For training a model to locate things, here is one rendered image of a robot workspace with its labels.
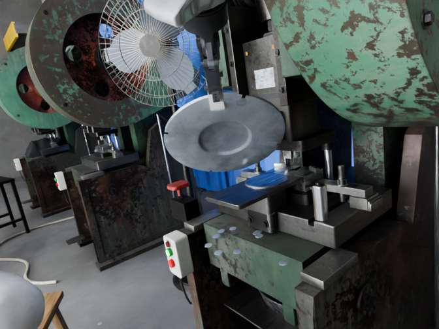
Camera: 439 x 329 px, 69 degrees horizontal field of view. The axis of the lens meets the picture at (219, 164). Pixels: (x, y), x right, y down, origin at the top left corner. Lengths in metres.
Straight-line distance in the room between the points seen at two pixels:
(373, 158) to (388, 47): 0.63
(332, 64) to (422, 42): 0.12
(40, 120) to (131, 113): 1.75
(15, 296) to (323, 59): 0.56
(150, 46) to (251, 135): 0.92
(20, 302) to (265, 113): 0.55
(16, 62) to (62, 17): 1.72
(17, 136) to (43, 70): 5.31
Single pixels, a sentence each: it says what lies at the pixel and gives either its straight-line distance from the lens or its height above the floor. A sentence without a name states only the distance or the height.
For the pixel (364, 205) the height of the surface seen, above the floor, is 0.72.
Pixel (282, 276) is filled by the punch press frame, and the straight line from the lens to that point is 0.87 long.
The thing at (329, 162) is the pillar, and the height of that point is 0.80.
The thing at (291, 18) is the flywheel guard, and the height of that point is 1.14.
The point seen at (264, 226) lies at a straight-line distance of 0.91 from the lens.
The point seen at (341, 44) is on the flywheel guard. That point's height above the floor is 1.09.
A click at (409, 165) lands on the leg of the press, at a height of 0.75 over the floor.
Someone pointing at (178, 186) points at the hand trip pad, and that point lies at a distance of 1.10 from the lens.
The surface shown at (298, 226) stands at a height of 0.68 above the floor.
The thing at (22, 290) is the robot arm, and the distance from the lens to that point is 0.58.
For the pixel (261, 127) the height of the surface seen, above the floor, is 0.96.
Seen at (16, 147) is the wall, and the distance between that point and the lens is 7.28.
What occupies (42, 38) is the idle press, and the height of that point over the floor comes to 1.45.
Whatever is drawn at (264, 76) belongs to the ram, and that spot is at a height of 1.07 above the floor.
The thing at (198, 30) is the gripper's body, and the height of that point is 1.15.
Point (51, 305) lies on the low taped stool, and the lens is 1.54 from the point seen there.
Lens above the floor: 1.06
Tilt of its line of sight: 13 degrees down
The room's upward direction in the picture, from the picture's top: 9 degrees counter-clockwise
